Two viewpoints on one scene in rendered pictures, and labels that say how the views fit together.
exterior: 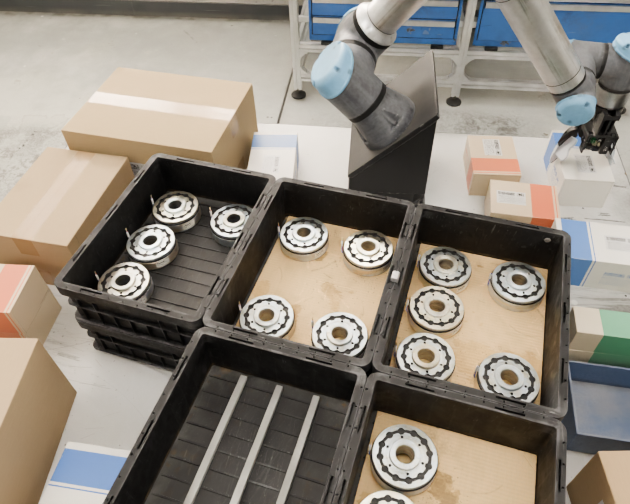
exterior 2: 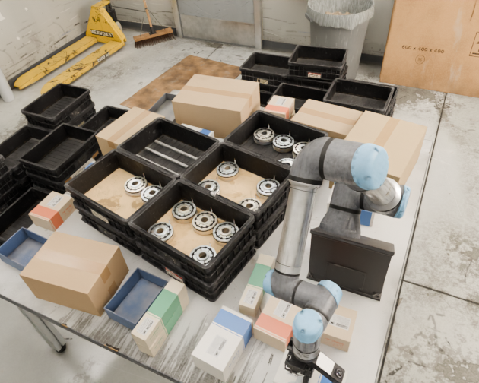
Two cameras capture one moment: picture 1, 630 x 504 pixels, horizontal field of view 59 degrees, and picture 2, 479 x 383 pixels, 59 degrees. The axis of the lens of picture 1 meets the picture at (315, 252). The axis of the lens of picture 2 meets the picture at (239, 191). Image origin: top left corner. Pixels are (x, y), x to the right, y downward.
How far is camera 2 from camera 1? 1.73 m
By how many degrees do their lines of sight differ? 69
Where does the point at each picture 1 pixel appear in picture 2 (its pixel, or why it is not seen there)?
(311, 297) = (236, 188)
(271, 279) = (252, 178)
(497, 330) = (187, 245)
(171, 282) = (264, 150)
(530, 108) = not seen: outside the picture
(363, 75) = (341, 189)
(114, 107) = (382, 125)
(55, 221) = (306, 116)
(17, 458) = (210, 119)
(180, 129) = not seen: hidden behind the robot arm
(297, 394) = not seen: hidden behind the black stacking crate
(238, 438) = (187, 161)
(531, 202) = (274, 318)
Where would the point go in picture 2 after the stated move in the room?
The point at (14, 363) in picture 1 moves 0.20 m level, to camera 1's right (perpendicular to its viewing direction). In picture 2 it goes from (233, 107) to (220, 130)
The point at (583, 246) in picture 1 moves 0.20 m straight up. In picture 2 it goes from (224, 322) to (218, 290)
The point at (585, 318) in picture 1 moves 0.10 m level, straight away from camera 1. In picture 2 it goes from (176, 285) to (188, 305)
